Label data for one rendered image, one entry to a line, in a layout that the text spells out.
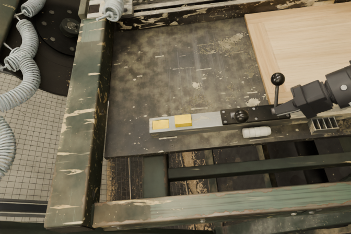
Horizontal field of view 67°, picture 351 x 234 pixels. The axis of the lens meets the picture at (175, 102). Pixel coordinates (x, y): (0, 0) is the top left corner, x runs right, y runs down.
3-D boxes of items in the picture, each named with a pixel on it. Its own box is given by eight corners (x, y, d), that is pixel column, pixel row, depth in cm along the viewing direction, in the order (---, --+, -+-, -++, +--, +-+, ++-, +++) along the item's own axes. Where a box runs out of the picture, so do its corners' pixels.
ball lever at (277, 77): (283, 117, 77) (288, 74, 71) (270, 118, 77) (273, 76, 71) (279, 110, 80) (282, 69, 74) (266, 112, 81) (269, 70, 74)
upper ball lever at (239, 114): (241, 120, 80) (251, 123, 67) (228, 121, 80) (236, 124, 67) (240, 108, 80) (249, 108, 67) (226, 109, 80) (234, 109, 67)
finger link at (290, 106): (274, 107, 71) (297, 98, 68) (277, 117, 69) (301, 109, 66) (271, 104, 70) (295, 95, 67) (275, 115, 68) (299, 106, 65)
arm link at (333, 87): (297, 112, 60) (357, 92, 54) (285, 78, 65) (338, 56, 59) (312, 129, 69) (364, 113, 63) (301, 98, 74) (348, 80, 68)
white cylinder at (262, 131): (243, 139, 80) (270, 137, 80) (244, 135, 77) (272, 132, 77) (241, 130, 82) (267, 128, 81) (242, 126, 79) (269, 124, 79)
